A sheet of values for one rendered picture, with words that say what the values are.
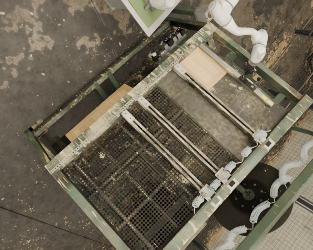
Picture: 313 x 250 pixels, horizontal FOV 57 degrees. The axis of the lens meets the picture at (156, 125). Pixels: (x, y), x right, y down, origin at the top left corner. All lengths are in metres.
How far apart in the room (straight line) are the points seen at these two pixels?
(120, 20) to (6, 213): 2.65
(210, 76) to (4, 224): 2.97
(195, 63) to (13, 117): 1.99
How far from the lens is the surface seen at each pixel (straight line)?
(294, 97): 3.09
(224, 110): 2.76
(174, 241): 2.49
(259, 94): 2.96
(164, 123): 2.64
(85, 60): 3.42
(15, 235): 4.24
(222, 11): 2.22
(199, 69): 2.97
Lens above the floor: 3.08
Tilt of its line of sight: 46 degrees down
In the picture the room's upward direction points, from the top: 123 degrees clockwise
